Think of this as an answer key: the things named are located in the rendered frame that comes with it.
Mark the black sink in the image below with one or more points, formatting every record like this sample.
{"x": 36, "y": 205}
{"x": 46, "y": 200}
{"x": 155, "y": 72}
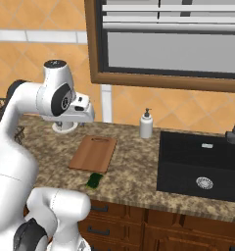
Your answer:
{"x": 194, "y": 163}

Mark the wooden cutting board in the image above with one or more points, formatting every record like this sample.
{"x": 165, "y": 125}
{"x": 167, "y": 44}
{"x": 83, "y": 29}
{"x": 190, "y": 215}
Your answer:
{"x": 93, "y": 153}

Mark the green sponge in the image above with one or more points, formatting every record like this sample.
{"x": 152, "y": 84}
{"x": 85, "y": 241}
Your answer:
{"x": 94, "y": 180}

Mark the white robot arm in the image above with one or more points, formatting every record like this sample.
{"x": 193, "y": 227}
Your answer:
{"x": 15, "y": 170}

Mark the white soap dispenser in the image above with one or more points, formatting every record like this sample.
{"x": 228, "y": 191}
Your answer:
{"x": 146, "y": 125}

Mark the white window blind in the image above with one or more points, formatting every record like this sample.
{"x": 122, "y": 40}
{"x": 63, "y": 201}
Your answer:
{"x": 175, "y": 18}

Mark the wooden framed window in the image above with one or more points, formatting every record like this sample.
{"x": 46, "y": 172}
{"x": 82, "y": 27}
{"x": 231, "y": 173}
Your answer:
{"x": 175, "y": 52}

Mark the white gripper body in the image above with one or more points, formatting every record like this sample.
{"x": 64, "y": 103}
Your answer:
{"x": 85, "y": 115}

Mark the wooden cupboard door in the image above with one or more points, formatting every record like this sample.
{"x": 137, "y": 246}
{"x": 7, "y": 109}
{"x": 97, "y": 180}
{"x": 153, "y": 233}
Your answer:
{"x": 194, "y": 232}

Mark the wooden drawer front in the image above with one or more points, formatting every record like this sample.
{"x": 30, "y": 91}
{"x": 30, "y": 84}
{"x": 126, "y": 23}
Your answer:
{"x": 122, "y": 212}
{"x": 122, "y": 235}

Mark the white round object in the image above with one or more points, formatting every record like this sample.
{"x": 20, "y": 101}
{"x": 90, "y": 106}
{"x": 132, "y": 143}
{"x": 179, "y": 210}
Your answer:
{"x": 65, "y": 126}

